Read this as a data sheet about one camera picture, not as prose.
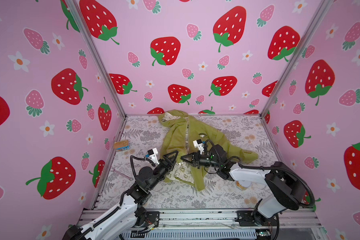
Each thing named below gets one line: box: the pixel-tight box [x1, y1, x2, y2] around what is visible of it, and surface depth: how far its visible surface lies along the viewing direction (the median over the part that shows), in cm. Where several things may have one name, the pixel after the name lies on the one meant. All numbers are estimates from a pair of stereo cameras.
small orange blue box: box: [113, 140, 130, 151], surface depth 100 cm
